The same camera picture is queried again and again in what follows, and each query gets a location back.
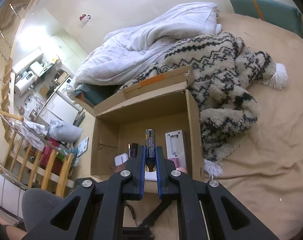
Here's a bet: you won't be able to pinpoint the grey stuffed bag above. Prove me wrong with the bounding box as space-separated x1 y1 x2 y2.
49 119 84 143

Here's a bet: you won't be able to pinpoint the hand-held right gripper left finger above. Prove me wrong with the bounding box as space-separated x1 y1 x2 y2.
24 145 145 240

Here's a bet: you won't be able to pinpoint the bathroom scale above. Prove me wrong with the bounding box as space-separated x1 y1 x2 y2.
76 137 89 158

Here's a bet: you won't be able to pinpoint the wooden staircase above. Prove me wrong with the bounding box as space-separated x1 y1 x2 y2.
0 0 47 80

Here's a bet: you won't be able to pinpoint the white cloth on rack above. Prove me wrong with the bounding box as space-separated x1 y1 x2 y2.
24 121 49 148

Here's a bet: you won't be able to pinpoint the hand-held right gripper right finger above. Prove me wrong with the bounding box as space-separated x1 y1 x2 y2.
156 145 279 240

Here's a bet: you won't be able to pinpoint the white wall cabinets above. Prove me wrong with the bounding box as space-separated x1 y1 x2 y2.
12 47 44 73

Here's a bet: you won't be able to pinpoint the dark battery gold ends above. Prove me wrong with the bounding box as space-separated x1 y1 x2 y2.
145 129 157 173

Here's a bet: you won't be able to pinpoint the white remote control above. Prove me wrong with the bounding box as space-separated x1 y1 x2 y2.
165 129 186 159

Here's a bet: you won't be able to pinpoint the red bag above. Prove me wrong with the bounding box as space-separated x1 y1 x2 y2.
40 139 64 174

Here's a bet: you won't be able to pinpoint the black patterned fuzzy blanket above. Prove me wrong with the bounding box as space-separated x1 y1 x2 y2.
119 31 288 178

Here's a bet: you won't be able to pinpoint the teal cushion orange stripe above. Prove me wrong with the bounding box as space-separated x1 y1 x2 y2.
229 0 303 40

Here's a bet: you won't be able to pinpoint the white duvet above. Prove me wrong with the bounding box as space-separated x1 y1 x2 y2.
66 2 222 100

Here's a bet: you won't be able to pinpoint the teal bed base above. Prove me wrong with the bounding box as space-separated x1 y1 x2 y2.
75 84 117 108

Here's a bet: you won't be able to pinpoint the yellow wooden railing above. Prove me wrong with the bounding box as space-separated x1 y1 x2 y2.
3 130 74 198

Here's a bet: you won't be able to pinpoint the tall white wardrobe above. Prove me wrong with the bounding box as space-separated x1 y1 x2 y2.
45 34 88 75

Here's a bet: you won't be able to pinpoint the person's grey trousered leg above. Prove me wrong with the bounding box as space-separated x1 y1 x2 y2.
21 189 67 230

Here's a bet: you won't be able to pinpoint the brown cardboard box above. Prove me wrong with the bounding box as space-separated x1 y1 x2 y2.
90 65 204 183

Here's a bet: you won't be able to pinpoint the white kitchen base cabinet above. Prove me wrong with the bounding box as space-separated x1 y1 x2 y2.
43 94 79 125

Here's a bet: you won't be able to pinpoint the white cylindrical appliance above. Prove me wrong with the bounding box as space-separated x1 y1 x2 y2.
29 62 43 77

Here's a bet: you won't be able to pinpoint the white water heater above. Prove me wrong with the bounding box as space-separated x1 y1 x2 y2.
14 76 34 95

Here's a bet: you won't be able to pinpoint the pink keychain case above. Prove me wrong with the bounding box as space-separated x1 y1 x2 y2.
170 157 186 170

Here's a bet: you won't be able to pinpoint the beige bed sheet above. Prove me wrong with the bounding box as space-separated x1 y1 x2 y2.
66 10 303 240

